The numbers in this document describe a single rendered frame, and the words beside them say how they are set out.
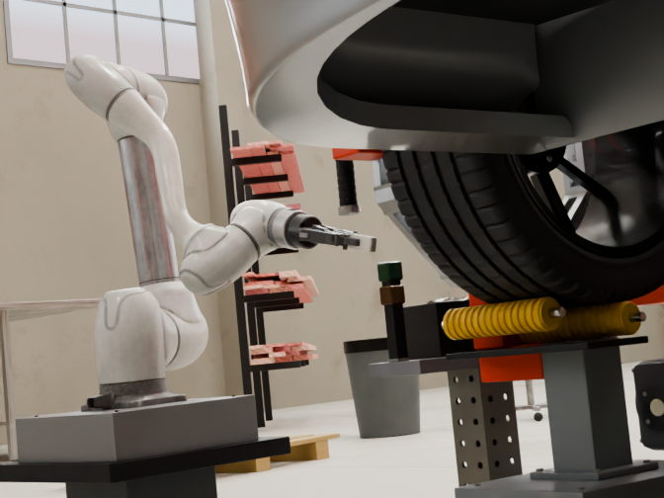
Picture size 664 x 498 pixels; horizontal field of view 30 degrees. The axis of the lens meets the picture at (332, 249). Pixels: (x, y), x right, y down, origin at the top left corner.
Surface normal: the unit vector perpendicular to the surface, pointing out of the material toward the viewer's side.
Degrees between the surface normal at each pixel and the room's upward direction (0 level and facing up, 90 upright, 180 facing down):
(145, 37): 90
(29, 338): 90
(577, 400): 90
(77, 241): 90
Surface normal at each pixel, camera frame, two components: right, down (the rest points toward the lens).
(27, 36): 0.69, -0.13
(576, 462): -0.79, 0.02
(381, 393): -0.16, 0.01
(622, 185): -0.76, -0.40
